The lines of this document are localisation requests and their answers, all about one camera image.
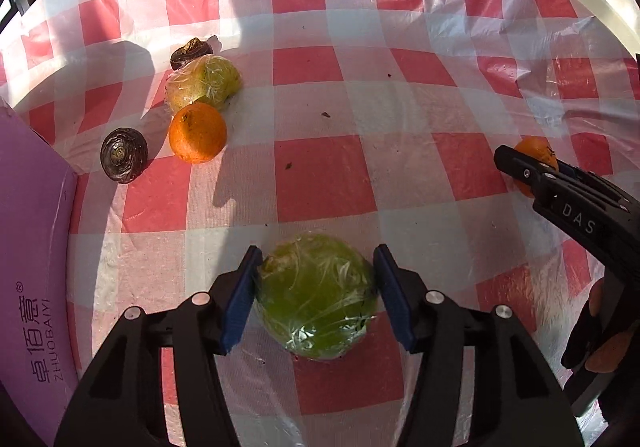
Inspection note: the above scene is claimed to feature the small orange tangerine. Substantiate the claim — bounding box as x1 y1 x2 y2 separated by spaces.
514 136 559 199

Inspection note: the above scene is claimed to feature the green fruit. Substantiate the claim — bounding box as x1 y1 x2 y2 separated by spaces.
256 233 378 360

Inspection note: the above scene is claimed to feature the dark round mangosteen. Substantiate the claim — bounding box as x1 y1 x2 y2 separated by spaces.
100 127 148 184

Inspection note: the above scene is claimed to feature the person right hand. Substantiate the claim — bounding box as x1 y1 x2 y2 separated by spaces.
584 276 634 375

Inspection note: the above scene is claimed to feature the purple cardboard box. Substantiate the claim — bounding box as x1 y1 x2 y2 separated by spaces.
1 104 78 445

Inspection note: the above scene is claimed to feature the yellow wrapped fruit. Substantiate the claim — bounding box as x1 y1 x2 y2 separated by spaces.
165 55 243 114

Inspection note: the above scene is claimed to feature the small dark brown fruit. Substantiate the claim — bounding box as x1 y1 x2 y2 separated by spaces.
170 37 213 71

